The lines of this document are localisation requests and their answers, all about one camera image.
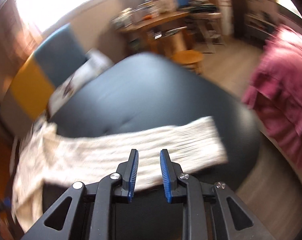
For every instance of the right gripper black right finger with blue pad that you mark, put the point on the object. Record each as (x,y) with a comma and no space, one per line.
(210,211)

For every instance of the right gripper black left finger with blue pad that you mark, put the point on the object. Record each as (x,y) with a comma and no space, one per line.
(86,211)

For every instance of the cream knitted sweater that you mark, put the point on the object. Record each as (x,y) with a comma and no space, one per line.
(47,157)

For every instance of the blue yellow grey armchair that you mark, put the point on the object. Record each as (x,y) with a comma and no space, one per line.
(55,59)

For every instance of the pink ruffled quilt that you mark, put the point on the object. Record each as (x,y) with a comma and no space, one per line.
(275,91)

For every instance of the white deer print cushion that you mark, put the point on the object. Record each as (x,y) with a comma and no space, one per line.
(96,64)

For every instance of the round wooden stool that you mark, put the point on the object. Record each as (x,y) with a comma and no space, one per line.
(190,59)

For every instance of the wooden side table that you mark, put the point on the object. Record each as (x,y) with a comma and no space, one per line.
(141,36)

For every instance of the white low shelf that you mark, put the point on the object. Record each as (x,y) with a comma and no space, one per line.
(258,28)

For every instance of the white metal stool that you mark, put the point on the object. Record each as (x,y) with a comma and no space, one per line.
(209,24)

